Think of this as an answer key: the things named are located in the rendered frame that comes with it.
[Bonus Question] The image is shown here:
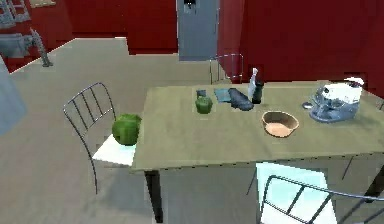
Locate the teal square cloth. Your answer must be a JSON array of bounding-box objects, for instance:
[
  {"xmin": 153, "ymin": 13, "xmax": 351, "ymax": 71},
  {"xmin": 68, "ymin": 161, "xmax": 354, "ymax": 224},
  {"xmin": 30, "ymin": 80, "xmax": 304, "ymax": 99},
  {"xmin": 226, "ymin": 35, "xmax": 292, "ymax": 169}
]
[{"xmin": 213, "ymin": 87, "xmax": 233, "ymax": 104}]

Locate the grey wall shelf unit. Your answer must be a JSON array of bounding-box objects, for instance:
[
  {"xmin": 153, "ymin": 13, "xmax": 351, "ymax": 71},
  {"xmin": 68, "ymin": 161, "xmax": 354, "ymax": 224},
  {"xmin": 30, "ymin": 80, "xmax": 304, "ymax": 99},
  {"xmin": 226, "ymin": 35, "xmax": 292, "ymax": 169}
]
[{"xmin": 0, "ymin": 0, "xmax": 54, "ymax": 68}]

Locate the dark blue folded cloth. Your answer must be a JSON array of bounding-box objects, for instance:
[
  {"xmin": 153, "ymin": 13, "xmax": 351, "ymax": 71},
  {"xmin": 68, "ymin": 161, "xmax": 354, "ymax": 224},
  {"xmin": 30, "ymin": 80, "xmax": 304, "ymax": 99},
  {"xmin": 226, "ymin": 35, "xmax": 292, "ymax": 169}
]
[{"xmin": 227, "ymin": 87, "xmax": 255, "ymax": 112}]

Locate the brown wooden bowl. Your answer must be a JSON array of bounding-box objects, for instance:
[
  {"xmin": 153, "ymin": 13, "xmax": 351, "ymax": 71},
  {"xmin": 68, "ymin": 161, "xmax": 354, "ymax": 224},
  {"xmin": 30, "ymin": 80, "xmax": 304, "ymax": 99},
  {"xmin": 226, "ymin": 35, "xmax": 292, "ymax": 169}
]
[{"xmin": 261, "ymin": 110, "xmax": 300, "ymax": 138}]

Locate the clear spray bottle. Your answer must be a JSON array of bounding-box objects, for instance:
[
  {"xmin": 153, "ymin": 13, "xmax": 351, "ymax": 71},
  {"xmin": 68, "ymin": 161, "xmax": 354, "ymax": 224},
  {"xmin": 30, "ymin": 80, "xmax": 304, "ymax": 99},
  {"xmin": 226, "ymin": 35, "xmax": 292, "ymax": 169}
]
[{"xmin": 247, "ymin": 67, "xmax": 259, "ymax": 99}]

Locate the grey fridge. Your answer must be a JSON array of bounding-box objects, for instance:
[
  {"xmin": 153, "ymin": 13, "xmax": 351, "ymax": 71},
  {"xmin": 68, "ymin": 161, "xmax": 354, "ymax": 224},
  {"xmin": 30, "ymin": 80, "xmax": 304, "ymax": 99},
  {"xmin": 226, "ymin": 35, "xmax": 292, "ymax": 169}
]
[{"xmin": 176, "ymin": 0, "xmax": 221, "ymax": 62}]

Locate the olive green dining table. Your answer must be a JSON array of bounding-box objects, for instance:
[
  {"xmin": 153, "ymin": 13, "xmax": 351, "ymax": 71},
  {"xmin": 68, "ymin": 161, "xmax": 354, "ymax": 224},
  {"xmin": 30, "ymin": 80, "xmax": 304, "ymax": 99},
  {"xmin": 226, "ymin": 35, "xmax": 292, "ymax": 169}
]
[{"xmin": 131, "ymin": 79, "xmax": 384, "ymax": 224}]

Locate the black pepper mill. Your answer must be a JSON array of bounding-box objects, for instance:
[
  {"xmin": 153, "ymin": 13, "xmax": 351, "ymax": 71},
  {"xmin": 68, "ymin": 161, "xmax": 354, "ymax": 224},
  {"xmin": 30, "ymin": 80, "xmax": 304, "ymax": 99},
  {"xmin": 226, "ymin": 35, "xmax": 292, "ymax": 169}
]
[{"xmin": 251, "ymin": 80, "xmax": 265, "ymax": 105}]

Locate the large green round melon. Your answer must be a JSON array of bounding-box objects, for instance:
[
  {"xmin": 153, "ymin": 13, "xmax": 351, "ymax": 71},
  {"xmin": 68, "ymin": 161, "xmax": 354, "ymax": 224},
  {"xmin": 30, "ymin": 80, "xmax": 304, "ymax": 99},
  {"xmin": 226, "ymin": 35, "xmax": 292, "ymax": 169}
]
[{"xmin": 111, "ymin": 113, "xmax": 143, "ymax": 147}]

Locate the metal chair with white seat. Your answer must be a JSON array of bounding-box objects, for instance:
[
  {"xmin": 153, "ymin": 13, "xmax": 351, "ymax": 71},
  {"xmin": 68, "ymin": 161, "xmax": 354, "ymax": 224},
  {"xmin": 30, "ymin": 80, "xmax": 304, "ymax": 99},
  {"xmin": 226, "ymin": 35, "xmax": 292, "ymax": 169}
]
[
  {"xmin": 62, "ymin": 82, "xmax": 138, "ymax": 195},
  {"xmin": 246, "ymin": 161, "xmax": 384, "ymax": 224},
  {"xmin": 209, "ymin": 53, "xmax": 245, "ymax": 85}
]

